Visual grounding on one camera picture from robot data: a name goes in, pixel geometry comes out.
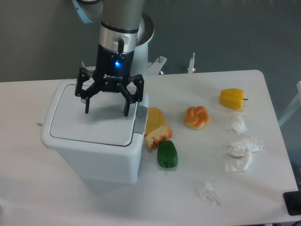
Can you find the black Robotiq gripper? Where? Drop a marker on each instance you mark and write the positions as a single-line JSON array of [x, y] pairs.
[[112, 74]]

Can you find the white trash can lid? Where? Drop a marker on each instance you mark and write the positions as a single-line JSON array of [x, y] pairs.
[[105, 122]]

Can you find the white trash can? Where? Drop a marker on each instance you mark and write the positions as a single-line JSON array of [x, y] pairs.
[[112, 163]]

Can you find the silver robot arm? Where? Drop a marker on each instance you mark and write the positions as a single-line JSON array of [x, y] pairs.
[[119, 6]]

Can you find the yellow toast slice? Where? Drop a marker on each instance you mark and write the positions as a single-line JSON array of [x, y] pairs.
[[155, 120]]

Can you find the small bread loaf piece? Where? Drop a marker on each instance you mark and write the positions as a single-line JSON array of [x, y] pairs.
[[158, 135]]

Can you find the orange knotted bread roll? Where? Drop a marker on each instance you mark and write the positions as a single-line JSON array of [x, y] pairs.
[[196, 117]]

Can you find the green bell pepper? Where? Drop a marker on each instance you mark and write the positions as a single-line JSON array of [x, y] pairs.
[[167, 156]]

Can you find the yellow bell pepper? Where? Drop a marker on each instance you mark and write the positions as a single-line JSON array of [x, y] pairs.
[[232, 98]]

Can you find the crumpled white tissue upper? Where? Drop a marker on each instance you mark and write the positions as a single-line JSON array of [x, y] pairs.
[[237, 124]]

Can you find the crumpled white tissue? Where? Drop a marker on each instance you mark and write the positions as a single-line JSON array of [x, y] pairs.
[[206, 192], [238, 165], [239, 149], [237, 124]]

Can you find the crumpled white tissue front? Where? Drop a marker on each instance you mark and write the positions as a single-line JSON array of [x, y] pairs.
[[206, 192]]

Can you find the crumpled white tissue middle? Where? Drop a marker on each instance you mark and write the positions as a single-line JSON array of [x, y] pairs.
[[239, 149]]

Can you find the crumpled white tissue lower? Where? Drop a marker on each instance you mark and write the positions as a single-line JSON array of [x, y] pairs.
[[238, 165]]

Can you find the black device at edge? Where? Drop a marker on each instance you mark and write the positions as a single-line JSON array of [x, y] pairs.
[[293, 202]]

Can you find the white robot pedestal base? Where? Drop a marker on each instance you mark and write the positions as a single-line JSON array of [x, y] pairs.
[[143, 58]]

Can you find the white upright post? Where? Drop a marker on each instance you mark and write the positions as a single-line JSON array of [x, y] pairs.
[[191, 68]]

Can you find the white table leg frame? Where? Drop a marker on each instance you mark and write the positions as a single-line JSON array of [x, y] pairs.
[[291, 108]]

